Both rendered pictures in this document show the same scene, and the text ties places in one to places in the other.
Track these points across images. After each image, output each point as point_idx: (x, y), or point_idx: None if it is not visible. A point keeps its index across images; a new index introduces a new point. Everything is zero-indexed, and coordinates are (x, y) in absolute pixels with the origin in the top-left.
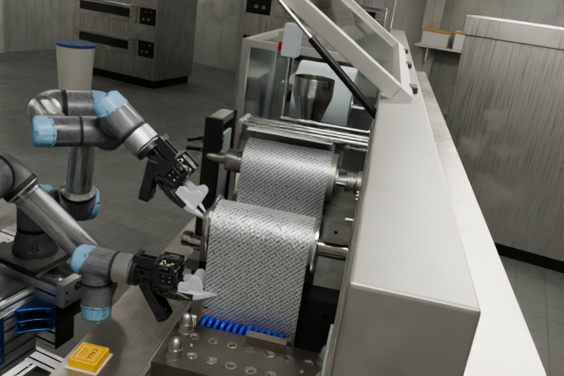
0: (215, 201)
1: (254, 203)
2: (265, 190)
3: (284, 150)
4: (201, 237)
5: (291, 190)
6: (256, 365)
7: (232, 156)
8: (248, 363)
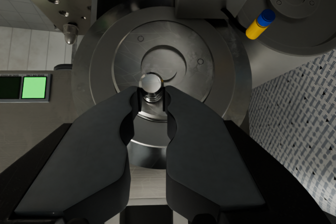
0: (129, 162)
1: (318, 88)
2: (306, 128)
3: (330, 213)
4: None
5: (275, 139)
6: None
7: None
8: None
